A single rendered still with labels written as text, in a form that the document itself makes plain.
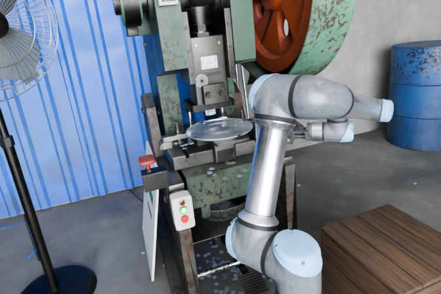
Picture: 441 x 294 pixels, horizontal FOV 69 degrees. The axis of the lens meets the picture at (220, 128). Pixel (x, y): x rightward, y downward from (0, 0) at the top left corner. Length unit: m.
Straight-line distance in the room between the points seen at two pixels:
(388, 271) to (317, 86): 0.75
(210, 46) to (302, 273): 0.92
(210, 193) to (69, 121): 1.51
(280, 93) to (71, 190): 2.16
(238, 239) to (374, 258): 0.61
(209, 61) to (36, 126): 1.60
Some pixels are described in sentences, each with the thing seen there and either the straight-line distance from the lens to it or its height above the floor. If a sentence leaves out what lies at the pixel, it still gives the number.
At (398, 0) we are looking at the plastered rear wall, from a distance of 3.69.
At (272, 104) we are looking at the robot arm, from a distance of 0.85.
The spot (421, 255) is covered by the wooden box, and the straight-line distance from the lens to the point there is 1.43.
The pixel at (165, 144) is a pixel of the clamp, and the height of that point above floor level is 0.73.
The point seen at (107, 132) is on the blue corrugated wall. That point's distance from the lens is 2.61.
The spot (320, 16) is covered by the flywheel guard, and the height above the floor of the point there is 1.20.
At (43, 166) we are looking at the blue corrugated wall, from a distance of 2.72.
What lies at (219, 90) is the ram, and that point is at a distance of 1.37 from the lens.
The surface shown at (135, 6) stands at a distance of 1.31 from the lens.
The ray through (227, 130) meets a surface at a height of 0.79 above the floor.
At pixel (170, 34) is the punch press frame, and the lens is 1.28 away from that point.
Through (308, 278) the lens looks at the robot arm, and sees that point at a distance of 0.86.
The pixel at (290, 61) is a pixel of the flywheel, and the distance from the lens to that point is 1.42.
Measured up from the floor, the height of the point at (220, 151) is 0.70.
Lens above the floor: 1.21
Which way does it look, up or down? 18 degrees down
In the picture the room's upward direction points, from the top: 6 degrees counter-clockwise
